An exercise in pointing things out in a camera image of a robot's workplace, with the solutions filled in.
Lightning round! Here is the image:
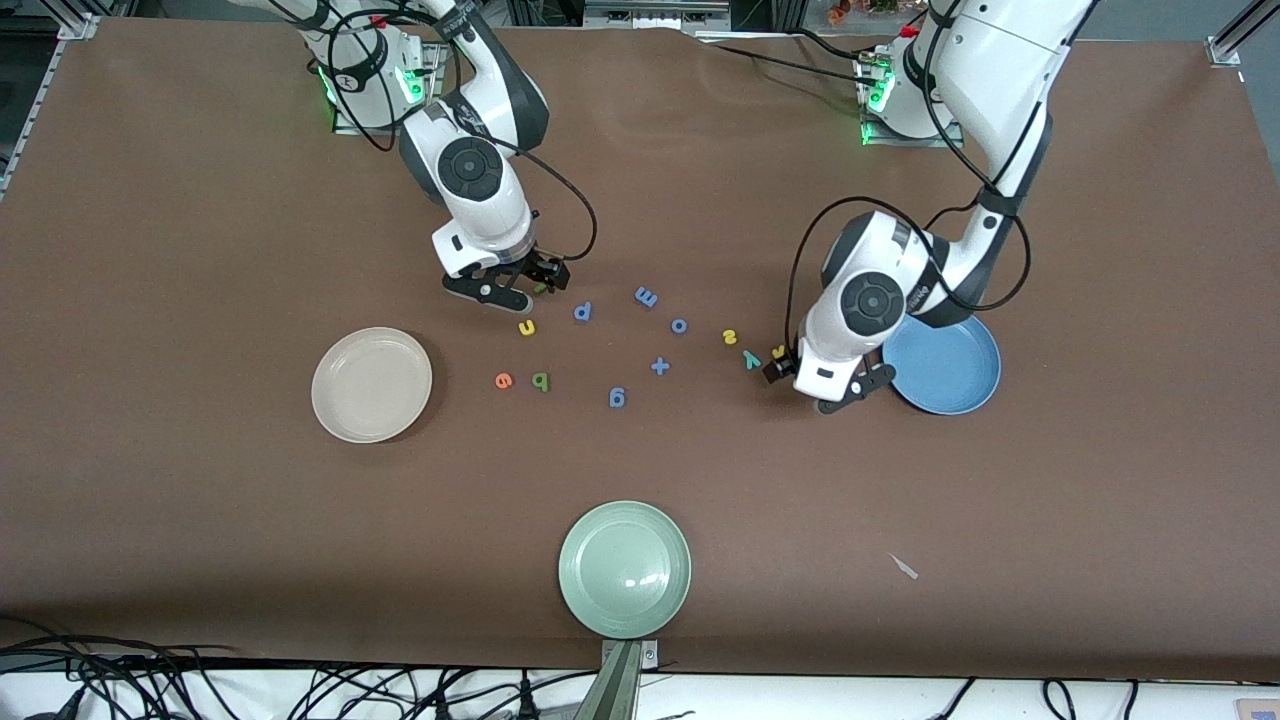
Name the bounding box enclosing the blue plate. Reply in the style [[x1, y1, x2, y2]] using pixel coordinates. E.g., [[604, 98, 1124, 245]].
[[881, 305, 1002, 416]]

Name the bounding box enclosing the brown table cover sheet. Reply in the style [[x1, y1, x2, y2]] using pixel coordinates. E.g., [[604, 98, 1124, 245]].
[[0, 18, 1280, 683]]

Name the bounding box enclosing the beige brown plate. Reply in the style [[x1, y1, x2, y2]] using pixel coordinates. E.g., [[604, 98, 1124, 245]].
[[311, 327, 434, 444]]

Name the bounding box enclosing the pale green plate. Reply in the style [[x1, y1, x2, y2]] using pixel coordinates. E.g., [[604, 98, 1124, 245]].
[[558, 501, 693, 640]]

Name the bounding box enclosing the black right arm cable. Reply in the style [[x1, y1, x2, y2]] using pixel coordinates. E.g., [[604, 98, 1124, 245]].
[[335, 10, 601, 263]]

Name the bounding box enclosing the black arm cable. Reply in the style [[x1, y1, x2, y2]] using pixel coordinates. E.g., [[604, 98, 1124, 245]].
[[335, 10, 601, 263], [785, 0, 1031, 348]]

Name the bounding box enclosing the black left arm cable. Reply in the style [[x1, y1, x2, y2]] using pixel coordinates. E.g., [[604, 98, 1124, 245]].
[[785, 0, 1031, 348]]

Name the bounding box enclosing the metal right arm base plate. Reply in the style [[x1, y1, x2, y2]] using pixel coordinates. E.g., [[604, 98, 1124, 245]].
[[332, 40, 443, 136]]

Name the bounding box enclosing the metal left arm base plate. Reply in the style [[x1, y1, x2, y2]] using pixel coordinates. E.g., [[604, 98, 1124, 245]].
[[860, 50, 967, 149]]

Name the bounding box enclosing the aluminium frame crossbar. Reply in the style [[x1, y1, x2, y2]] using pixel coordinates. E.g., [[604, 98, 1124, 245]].
[[585, 0, 731, 31]]

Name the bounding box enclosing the black cable on table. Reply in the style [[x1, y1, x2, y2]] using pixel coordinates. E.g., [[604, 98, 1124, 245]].
[[695, 30, 881, 86]]

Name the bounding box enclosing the black cable tangle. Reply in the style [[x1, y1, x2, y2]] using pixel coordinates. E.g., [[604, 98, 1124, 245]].
[[300, 662, 601, 720], [0, 615, 236, 720]]

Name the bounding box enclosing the aluminium frame profile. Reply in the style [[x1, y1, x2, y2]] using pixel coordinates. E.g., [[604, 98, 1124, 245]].
[[1205, 0, 1280, 67], [0, 12, 98, 193]]

